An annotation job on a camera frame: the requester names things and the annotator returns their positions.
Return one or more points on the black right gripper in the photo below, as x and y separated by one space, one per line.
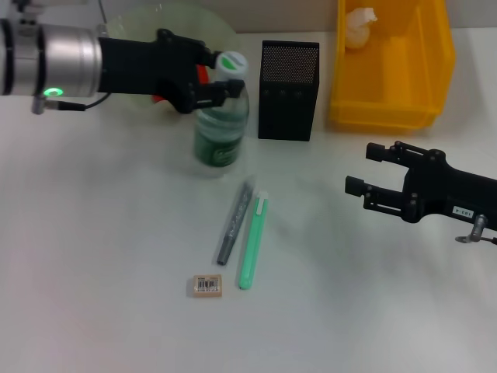
454 190

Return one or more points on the black mesh pen holder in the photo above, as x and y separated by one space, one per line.
287 109

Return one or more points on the yellow plastic bin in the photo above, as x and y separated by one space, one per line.
388 112

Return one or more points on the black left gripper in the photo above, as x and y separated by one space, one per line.
143 66

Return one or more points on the pale green glass fruit plate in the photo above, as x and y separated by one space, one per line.
132 23

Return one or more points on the grey pen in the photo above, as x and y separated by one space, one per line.
233 229

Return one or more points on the white paper ball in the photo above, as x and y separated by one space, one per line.
359 27

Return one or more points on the beige eraser with barcode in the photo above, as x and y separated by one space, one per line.
208 286

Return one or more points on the clear bottle green label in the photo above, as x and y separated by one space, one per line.
217 140

